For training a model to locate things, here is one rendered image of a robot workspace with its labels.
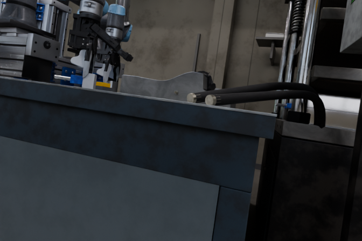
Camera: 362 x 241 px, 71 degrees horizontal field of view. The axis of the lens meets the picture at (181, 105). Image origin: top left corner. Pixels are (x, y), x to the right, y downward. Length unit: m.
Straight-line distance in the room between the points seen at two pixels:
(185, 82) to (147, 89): 0.18
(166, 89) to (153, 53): 3.52
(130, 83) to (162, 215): 0.78
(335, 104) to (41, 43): 1.48
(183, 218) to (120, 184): 0.13
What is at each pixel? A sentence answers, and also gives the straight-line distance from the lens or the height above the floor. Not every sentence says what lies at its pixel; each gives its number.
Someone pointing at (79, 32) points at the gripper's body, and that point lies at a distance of 0.92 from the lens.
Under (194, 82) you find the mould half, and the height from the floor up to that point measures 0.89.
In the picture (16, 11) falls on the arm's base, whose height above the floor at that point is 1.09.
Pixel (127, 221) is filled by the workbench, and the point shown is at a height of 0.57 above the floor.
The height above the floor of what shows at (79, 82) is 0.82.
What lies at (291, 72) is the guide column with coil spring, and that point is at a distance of 1.93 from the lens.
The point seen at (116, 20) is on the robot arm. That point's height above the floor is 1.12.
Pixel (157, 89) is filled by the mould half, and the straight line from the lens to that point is 1.11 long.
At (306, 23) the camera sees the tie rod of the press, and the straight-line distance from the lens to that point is 1.23.
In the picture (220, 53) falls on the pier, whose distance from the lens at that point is 3.97.
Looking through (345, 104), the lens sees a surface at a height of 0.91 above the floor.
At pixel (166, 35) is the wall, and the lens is 4.57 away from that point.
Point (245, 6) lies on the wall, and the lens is 4.31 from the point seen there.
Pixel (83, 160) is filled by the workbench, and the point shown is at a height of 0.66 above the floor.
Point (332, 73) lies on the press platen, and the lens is 1.25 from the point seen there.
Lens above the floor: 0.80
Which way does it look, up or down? level
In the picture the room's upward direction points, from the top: 8 degrees clockwise
